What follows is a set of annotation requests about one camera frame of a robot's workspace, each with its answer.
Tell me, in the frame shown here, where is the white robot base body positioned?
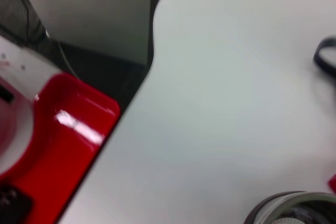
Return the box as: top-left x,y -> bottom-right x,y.
0,35 -> 64,177

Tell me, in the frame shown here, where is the glass teacup black holder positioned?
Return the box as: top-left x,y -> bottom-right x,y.
243,191 -> 336,224

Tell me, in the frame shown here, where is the red robot base cover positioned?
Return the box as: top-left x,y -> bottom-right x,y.
0,73 -> 121,224

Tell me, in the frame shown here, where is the black robot base fitting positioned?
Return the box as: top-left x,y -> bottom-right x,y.
0,184 -> 34,224

